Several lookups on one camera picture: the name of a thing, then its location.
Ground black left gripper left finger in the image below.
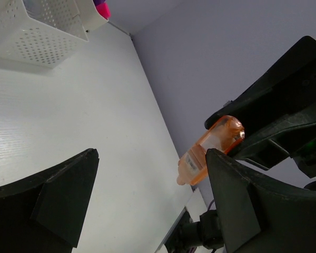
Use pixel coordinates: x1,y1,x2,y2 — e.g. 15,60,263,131
0,149,99,252

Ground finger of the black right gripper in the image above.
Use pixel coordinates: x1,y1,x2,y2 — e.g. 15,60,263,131
231,105,316,170
204,36,316,129

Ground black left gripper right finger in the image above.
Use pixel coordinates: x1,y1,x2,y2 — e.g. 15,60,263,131
206,149,316,252

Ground orange highlighter pen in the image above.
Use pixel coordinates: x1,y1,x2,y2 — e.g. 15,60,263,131
176,114,245,186

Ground black pink highlighter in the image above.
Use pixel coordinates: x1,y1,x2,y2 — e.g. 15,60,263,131
96,2,111,20

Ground black purple highlighter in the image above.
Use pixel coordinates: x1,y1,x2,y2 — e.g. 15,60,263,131
93,0,105,6

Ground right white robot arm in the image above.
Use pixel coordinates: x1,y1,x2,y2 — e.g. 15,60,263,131
165,36,316,252

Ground cream perforated organizer basket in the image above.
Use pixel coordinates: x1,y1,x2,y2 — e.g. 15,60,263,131
0,1,108,68

